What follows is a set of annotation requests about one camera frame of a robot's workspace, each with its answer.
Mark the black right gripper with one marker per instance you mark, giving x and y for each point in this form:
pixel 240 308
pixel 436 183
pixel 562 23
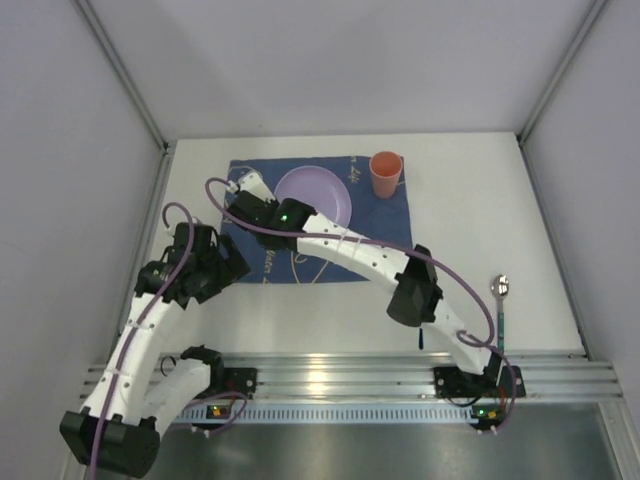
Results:
pixel 248 208

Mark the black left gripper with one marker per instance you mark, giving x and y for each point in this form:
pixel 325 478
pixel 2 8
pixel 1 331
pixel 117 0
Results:
pixel 232 258

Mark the purple plastic plate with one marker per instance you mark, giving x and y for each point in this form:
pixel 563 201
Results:
pixel 320 188

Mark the blue cloth placemat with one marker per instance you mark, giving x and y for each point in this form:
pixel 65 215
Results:
pixel 386 220

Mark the orange plastic cup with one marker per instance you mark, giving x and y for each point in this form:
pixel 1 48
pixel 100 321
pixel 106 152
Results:
pixel 385 169

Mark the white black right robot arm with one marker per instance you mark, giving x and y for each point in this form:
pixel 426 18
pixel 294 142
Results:
pixel 408 275

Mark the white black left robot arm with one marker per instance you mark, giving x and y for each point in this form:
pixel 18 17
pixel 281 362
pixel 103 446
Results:
pixel 121 423

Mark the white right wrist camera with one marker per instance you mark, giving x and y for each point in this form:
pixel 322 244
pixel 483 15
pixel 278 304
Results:
pixel 253 183

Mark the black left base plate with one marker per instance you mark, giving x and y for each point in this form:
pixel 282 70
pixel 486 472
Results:
pixel 238 379

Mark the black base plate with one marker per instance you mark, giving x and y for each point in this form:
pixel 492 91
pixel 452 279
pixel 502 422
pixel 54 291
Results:
pixel 238 379
pixel 452 383

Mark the perforated metal cable tray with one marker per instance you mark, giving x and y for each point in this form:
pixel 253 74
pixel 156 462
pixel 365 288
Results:
pixel 407 413

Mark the left aluminium corner post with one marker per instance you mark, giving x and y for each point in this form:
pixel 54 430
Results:
pixel 98 32

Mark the aluminium corner post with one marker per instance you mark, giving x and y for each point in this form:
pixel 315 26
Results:
pixel 569 54
pixel 98 32

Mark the silver spoon teal handle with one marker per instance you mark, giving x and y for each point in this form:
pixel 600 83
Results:
pixel 500 290

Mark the aluminium mounting rail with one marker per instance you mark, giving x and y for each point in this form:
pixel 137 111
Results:
pixel 548 378

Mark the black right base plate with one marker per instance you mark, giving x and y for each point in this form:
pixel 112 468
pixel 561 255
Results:
pixel 452 383

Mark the right aluminium corner post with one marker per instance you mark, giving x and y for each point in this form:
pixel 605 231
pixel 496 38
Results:
pixel 569 54

